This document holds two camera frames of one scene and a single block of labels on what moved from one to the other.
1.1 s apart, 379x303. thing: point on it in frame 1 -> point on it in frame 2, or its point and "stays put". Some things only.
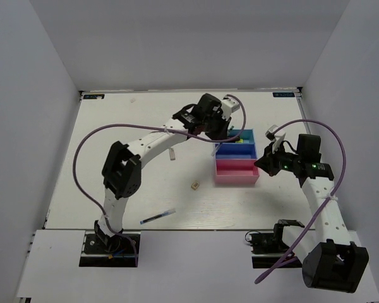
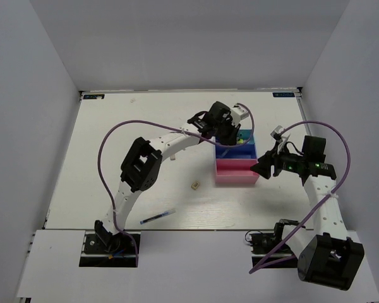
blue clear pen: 165,213 stays put
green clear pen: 220,144 -> 224,153
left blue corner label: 93,96 stays put
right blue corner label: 283,95 stays put
